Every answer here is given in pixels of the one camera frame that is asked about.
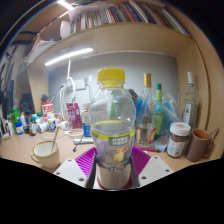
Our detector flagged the white wall socket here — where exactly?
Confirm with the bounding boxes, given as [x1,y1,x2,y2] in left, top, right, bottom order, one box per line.
[73,78,87,91]

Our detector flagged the red and white canister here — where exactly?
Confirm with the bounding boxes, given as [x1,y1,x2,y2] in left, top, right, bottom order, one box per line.
[41,100,54,123]

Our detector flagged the ceiling tube light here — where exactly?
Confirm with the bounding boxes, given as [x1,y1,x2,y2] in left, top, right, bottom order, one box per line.
[56,0,76,11]

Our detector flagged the white-lidded brown jar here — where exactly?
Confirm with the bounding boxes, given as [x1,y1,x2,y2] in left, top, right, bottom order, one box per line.
[166,121,192,159]

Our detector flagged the small blue white bottle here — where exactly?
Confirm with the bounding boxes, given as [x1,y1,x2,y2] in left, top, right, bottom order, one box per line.
[14,120,25,136]

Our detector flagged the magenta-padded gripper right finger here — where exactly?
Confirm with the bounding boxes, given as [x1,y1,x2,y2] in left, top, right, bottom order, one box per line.
[129,145,174,188]

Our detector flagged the blue plastic bag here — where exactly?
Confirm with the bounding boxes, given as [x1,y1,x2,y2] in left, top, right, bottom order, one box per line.
[134,91,185,143]

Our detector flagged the clear gold-capped glass bottle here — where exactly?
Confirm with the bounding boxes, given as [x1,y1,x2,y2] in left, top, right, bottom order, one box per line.
[134,72,156,146]

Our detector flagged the wooden shelf unit with books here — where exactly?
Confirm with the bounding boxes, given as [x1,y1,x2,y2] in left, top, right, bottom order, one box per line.
[16,0,214,134]

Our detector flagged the white jar blue label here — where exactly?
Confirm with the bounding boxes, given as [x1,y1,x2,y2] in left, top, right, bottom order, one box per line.
[46,113,57,133]

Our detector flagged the brown mug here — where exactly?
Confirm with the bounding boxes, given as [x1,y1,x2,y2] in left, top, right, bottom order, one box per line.
[185,128,214,163]

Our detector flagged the red pen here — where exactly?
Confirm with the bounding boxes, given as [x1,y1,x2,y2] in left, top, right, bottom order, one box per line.
[134,145,160,154]

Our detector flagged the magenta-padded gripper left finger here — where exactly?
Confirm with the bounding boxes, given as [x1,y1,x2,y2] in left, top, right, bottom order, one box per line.
[53,146,98,189]

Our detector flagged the metal spoon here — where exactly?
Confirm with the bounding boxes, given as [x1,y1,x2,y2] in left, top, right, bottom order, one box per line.
[50,124,61,154]

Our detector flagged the pink packet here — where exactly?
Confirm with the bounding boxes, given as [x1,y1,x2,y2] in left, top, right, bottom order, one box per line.
[65,102,82,130]

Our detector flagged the slim green-capped bottle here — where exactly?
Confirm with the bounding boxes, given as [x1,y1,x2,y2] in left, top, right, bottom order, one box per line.
[153,83,165,141]

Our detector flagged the white cable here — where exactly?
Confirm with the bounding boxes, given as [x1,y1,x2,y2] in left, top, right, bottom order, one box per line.
[59,76,78,132]

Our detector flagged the cream ceramic cup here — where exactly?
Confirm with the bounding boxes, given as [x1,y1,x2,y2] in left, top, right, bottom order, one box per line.
[30,140,61,169]

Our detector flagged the blue and white box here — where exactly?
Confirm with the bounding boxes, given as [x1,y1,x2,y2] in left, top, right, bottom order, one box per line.
[80,103,93,138]

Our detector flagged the hanging clothes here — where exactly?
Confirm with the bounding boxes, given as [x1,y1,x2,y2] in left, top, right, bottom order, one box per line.
[0,46,18,118]

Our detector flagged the tall clear glass bottle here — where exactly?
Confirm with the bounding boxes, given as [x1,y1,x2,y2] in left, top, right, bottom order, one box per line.
[182,71,202,133]

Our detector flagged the green plastic tub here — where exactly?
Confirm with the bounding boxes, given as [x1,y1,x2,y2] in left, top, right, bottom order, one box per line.
[11,108,21,123]

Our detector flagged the under-shelf light bar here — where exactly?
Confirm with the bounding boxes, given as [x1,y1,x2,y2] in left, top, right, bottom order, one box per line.
[44,47,95,67]

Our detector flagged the small dark red-labelled bottle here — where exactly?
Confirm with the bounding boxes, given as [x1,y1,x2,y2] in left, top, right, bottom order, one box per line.
[28,115,38,137]

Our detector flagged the clear yellow-capped drink bottle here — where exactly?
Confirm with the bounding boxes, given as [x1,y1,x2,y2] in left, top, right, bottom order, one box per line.
[88,67,137,192]

